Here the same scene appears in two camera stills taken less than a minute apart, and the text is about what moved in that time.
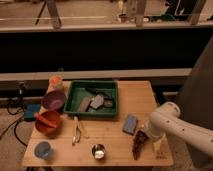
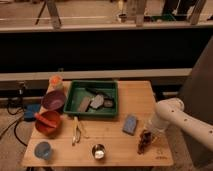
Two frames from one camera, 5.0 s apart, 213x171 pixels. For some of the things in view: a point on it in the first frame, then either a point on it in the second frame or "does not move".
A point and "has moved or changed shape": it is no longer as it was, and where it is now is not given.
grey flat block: (97, 101) does not move
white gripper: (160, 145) -> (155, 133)
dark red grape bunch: (140, 139) has moved or changed shape
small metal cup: (98, 151) does not move
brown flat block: (84, 104) does not move
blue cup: (43, 150) does not move
